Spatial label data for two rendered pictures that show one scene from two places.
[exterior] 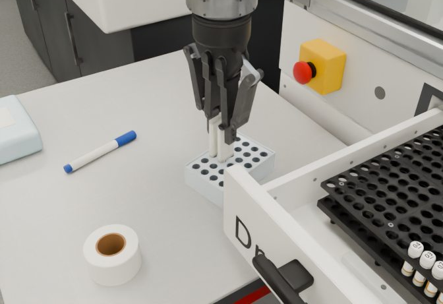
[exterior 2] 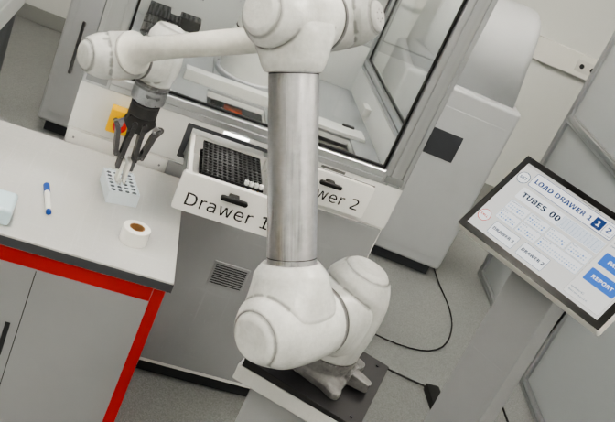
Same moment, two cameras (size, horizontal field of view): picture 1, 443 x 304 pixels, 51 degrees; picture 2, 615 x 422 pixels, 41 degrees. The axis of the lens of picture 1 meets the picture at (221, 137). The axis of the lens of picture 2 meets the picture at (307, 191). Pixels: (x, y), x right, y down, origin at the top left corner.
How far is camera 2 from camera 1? 189 cm
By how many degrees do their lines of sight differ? 64
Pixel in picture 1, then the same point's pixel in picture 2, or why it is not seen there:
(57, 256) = (108, 246)
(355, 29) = not seen: hidden behind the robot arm
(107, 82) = not seen: outside the picture
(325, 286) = (244, 196)
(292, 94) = (80, 142)
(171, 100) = (26, 160)
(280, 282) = (235, 199)
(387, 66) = (166, 116)
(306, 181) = not seen: hidden behind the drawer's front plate
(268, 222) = (214, 185)
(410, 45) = (179, 105)
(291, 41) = (84, 106)
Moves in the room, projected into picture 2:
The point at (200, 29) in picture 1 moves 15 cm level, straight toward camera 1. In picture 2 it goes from (146, 113) to (195, 140)
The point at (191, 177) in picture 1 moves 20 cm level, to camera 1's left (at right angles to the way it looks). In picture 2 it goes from (113, 196) to (63, 213)
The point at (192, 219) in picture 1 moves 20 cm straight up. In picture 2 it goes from (132, 215) to (156, 149)
